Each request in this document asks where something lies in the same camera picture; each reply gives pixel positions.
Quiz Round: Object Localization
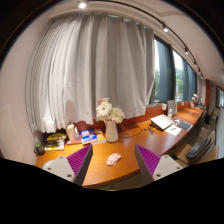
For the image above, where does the grey window curtain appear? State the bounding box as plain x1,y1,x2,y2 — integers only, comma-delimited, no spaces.
26,13,155,133

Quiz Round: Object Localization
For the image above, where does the blue white book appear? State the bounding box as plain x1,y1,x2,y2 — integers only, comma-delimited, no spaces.
81,129,97,145

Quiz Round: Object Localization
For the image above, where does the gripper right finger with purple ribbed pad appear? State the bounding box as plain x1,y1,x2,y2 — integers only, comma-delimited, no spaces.
135,145,182,185

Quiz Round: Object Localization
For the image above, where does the white paper sheet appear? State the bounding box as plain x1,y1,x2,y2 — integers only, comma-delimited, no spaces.
166,125,181,136

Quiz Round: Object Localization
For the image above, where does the dark tablet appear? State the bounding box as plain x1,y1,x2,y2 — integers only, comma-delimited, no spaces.
178,121,192,130

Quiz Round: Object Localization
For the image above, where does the grey cushioned chair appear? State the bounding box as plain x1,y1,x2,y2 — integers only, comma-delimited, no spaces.
174,131,215,165

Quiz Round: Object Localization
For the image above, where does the white bottle container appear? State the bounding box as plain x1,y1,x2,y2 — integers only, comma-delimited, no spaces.
66,123,76,141

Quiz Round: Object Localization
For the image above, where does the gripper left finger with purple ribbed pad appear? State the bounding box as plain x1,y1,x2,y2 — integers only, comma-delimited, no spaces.
44,145,93,186

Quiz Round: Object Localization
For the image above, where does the silver laptop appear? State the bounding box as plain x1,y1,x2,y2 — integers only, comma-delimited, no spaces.
151,114,173,130

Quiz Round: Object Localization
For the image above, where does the white flower bouquet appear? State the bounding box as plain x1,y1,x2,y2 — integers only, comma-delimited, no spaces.
96,98,125,124

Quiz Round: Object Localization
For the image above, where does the white ceramic vase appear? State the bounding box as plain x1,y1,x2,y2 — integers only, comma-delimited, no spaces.
105,121,118,142

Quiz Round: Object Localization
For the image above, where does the black cable on desk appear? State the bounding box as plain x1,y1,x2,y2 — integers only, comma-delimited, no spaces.
117,122,150,139

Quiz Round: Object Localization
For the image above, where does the stack of yellow black books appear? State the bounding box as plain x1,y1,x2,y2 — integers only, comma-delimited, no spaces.
44,133,66,151

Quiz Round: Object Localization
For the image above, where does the yellow book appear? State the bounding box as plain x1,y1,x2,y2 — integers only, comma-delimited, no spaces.
95,129,106,144

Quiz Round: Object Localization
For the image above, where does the pink computer mouse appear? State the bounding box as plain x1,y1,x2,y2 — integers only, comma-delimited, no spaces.
106,153,121,166

